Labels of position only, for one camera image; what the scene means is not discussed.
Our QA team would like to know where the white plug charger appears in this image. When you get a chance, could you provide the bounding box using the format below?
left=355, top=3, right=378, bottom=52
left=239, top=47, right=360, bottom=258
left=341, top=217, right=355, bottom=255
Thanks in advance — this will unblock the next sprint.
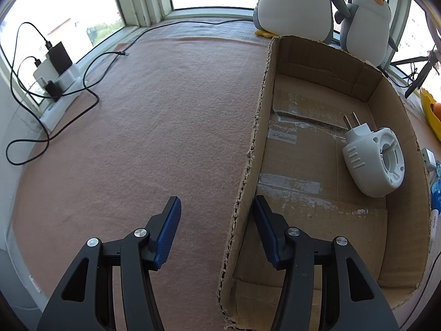
left=58, top=65, right=81, bottom=87

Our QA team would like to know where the black tripod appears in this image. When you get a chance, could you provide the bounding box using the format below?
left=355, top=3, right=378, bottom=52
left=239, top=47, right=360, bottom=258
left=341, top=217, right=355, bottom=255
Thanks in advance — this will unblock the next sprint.
left=391, top=10, right=441, bottom=99

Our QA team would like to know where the black power bank cable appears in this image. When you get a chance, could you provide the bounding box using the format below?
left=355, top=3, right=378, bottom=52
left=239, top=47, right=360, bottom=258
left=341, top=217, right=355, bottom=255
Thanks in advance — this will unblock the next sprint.
left=10, top=22, right=53, bottom=138

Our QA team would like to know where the yellow wavy bowl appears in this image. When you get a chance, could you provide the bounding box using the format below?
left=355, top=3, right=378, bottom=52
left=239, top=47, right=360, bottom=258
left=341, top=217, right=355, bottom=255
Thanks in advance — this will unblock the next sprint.
left=420, top=88, right=441, bottom=132

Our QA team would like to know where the small penguin plush toy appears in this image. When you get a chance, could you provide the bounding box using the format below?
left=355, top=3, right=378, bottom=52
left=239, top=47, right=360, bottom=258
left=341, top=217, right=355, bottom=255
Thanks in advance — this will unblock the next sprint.
left=334, top=0, right=398, bottom=68

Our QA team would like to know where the white plug-in vaporizer device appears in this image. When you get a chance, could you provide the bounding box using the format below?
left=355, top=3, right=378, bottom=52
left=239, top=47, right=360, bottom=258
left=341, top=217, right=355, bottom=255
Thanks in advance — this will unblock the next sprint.
left=342, top=112, right=406, bottom=198

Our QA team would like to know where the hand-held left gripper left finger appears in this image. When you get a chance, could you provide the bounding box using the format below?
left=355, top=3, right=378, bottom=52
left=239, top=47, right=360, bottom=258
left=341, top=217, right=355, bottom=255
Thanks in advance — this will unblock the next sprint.
left=36, top=196, right=182, bottom=331

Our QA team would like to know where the black power bank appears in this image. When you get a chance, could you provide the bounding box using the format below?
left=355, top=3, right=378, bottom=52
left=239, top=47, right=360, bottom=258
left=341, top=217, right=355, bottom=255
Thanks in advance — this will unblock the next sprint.
left=46, top=41, right=74, bottom=74

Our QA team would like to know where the long black cable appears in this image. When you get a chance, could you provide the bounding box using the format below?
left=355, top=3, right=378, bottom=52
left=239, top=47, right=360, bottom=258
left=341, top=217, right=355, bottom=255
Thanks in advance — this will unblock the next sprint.
left=124, top=18, right=256, bottom=54

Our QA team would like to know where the black charging cable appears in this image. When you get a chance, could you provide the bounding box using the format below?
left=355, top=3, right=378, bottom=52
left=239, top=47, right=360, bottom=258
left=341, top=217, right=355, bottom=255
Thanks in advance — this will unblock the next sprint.
left=18, top=56, right=42, bottom=102

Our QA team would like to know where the white power strip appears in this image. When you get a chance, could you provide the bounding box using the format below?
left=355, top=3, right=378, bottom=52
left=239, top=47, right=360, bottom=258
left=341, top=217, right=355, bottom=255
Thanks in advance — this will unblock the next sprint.
left=38, top=64, right=87, bottom=133

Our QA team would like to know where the large penguin plush toy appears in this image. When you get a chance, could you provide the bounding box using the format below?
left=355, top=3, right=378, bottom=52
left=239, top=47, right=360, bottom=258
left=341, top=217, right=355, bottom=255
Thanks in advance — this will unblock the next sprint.
left=248, top=0, right=350, bottom=42

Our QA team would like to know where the black cable with loose plug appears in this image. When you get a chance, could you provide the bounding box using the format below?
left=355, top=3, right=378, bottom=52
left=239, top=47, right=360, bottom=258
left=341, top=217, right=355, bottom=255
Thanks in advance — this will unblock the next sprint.
left=6, top=51, right=131, bottom=166

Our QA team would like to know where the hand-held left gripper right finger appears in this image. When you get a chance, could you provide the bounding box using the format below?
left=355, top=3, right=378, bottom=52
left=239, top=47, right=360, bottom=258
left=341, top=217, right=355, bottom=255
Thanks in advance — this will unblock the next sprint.
left=252, top=195, right=400, bottom=331

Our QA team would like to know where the white power bank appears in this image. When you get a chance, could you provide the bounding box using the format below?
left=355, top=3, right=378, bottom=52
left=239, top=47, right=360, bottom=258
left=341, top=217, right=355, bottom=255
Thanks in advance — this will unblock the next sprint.
left=33, top=60, right=59, bottom=83

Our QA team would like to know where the cardboard box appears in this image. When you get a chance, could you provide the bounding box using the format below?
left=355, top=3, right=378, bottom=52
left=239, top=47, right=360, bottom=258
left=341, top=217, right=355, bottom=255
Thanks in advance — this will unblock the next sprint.
left=218, top=35, right=432, bottom=331

